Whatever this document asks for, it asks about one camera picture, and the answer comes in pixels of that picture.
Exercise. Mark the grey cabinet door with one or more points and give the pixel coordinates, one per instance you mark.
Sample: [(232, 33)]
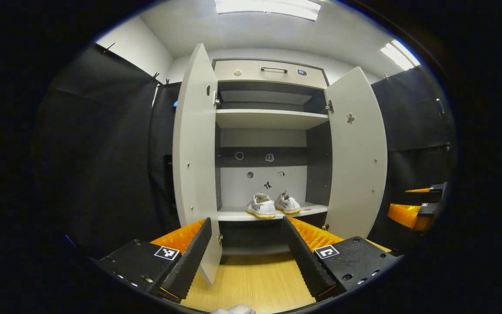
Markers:
[(194, 152), (357, 174)]

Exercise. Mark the grey cabinet drawer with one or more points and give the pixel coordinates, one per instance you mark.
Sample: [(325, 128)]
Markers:
[(312, 80)]

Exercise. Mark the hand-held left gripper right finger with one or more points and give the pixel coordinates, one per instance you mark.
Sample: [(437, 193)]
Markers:
[(305, 261)]

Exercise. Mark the white shoe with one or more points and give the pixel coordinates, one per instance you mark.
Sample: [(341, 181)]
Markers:
[(289, 204), (261, 207)]

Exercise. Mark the ceiling light panel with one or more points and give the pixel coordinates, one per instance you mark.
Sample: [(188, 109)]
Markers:
[(400, 54), (268, 8)]

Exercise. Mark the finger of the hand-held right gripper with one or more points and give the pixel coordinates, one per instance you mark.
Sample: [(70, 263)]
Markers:
[(425, 189), (403, 216)]

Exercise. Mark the black backdrop cloth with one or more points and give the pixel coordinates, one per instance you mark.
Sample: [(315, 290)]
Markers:
[(103, 152)]

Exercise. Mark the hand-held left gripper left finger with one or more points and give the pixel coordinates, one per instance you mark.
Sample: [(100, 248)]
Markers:
[(190, 261)]

